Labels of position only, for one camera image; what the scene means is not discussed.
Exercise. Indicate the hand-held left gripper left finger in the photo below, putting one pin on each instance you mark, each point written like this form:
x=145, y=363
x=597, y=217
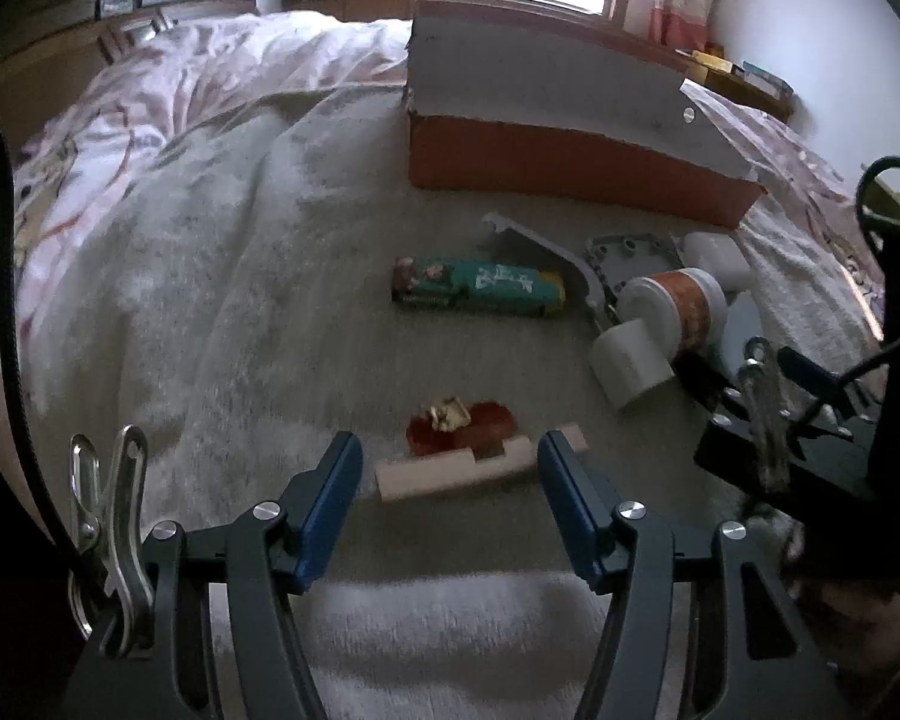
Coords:
x=330, y=502

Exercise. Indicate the yellow book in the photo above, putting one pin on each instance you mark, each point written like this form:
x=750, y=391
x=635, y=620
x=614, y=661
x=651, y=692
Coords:
x=706, y=56

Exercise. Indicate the grey studded plastic plate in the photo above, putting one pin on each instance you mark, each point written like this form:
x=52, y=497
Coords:
x=630, y=255

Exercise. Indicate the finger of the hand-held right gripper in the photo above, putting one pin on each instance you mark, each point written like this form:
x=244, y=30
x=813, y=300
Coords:
x=804, y=369
x=709, y=384

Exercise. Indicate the orange cardboard box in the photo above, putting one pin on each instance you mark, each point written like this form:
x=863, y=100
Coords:
x=555, y=157

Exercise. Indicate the dark wooden headboard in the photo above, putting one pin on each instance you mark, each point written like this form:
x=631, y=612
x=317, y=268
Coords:
x=52, y=22

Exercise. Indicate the white fluffy towel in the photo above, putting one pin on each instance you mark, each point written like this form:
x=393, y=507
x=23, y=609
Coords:
x=217, y=315

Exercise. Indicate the grey curved plastic piece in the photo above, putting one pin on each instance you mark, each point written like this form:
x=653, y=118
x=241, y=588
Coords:
x=551, y=255

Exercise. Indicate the green printed tube packet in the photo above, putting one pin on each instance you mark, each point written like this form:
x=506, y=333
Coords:
x=487, y=286

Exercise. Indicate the red and gold ornament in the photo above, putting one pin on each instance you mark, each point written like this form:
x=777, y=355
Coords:
x=487, y=424

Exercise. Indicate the white jar with orange label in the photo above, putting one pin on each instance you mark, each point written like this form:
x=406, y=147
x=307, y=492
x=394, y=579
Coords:
x=679, y=307

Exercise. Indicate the notched wooden block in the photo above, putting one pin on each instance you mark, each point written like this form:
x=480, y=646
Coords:
x=435, y=474

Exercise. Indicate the metal spring clip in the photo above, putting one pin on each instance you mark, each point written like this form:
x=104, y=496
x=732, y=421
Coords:
x=124, y=510
x=761, y=405

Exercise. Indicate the white rounded case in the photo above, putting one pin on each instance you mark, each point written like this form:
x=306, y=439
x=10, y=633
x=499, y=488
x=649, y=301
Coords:
x=716, y=259

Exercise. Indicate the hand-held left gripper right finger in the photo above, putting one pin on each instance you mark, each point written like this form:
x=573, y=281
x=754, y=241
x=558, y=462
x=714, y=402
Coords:
x=570, y=502

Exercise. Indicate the pink printed quilt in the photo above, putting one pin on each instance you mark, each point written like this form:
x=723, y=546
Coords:
x=157, y=75

